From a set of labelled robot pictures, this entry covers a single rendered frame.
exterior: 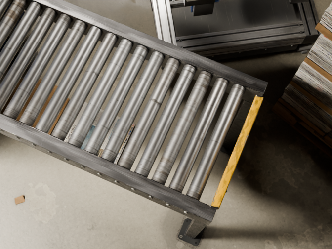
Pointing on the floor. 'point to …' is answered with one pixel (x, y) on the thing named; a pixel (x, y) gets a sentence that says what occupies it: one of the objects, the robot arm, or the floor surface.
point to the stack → (316, 77)
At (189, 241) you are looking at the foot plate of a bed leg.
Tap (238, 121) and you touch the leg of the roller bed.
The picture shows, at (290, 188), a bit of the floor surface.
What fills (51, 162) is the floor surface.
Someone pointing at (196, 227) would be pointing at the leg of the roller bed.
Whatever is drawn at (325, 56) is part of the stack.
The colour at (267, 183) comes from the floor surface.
